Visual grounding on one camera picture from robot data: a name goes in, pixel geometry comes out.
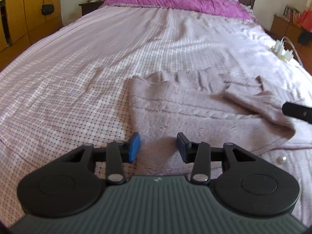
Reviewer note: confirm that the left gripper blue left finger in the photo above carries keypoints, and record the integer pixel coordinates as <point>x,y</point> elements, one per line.
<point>132,147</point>

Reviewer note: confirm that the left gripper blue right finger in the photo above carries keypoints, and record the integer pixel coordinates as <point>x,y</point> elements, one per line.
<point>185,148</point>

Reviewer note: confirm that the lilac knitted cardigan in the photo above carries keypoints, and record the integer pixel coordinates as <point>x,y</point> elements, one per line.
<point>217,108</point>

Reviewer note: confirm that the power strip with white chargers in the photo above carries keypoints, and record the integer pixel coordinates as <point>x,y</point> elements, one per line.
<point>280,51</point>

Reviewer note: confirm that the black cloth on cabinet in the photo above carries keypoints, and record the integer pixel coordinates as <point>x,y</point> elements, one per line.
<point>305,38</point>

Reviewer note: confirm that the wooden side cabinet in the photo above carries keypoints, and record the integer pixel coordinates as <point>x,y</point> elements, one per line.
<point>281,27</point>

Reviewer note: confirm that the red bag on cabinet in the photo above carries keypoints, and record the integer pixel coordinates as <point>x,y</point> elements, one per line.
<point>305,20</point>

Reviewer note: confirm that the dark wooden nightstand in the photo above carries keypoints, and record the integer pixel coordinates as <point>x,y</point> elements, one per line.
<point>90,7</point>

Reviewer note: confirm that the magenta crinkled pillow cover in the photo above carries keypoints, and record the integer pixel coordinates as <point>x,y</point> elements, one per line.
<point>225,8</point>

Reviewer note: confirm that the small black hanging bag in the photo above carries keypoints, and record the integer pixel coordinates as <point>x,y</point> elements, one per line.
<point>47,9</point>

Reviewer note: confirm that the orange wooden wardrobe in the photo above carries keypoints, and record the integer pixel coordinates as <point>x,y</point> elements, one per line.
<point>22,25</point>

